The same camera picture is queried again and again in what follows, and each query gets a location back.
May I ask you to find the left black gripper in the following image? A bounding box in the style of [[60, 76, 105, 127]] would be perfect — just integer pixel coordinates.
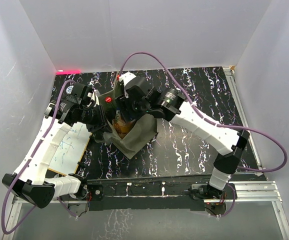
[[79, 102, 113, 134]]

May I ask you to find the cola bottle red cap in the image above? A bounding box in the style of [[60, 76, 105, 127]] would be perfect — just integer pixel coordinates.
[[105, 96, 112, 103]]

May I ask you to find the blue top juice carton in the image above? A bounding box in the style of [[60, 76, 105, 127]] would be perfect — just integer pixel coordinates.
[[112, 110, 135, 139]]

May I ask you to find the grey canvas bag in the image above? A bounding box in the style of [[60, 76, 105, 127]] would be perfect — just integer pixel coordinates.
[[93, 82, 158, 160]]

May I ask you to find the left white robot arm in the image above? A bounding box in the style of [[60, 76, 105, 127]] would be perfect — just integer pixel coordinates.
[[2, 83, 108, 209]]

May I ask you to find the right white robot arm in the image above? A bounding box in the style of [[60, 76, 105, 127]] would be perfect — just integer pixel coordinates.
[[115, 72, 250, 199]]

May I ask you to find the blue white bottle cap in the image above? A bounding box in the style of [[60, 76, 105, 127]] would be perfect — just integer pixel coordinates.
[[65, 85, 74, 95]]

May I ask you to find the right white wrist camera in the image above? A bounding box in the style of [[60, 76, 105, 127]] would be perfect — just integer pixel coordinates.
[[117, 72, 136, 98]]

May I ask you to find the white board orange frame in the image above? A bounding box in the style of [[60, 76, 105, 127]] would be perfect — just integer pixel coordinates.
[[48, 123, 91, 176]]

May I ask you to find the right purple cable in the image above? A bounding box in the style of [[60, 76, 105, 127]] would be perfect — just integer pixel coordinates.
[[119, 51, 288, 173]]

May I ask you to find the purple cable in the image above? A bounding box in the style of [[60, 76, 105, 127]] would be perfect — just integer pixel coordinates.
[[0, 79, 76, 235], [119, 51, 288, 173]]

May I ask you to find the black front mounting rail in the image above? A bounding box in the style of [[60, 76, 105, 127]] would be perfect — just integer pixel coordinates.
[[86, 175, 237, 212]]

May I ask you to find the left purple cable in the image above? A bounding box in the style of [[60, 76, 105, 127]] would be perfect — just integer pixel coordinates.
[[0, 79, 76, 235]]

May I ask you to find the aluminium frame rail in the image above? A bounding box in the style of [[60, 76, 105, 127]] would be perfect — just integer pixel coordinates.
[[223, 67, 289, 240]]

